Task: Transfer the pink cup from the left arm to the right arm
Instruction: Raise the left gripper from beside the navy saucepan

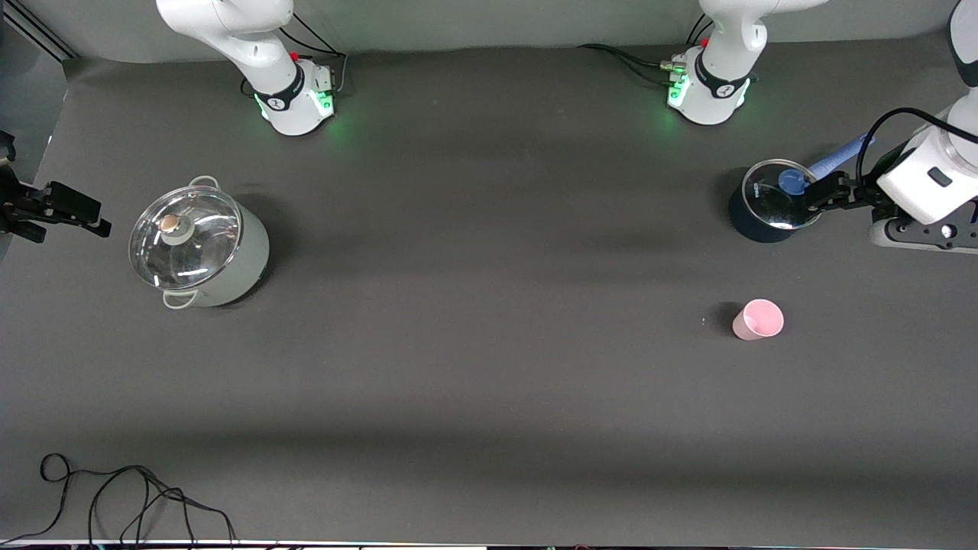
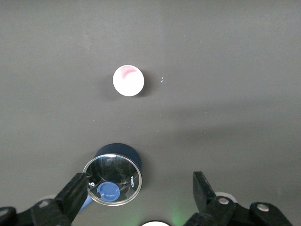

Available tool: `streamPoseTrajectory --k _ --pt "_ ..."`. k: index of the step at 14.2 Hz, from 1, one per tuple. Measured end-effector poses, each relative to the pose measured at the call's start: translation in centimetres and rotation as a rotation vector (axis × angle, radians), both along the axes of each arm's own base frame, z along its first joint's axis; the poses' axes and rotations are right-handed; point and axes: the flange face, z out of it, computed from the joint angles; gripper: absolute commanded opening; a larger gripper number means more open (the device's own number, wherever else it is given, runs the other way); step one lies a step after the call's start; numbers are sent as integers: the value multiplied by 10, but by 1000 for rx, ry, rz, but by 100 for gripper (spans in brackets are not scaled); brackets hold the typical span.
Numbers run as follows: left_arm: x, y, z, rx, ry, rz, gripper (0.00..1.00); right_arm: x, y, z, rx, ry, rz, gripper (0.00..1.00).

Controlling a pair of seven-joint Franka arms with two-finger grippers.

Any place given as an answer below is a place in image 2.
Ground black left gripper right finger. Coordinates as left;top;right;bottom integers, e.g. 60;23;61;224
183;171;294;226

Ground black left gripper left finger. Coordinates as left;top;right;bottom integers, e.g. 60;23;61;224
0;172;89;226

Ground pink plastic cup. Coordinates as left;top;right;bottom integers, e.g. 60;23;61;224
112;64;145;97

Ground glass lid with blue knob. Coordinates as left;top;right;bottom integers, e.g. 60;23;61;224
82;154;143;207

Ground dark blue saucepan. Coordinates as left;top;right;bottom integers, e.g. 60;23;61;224
79;143;143;212

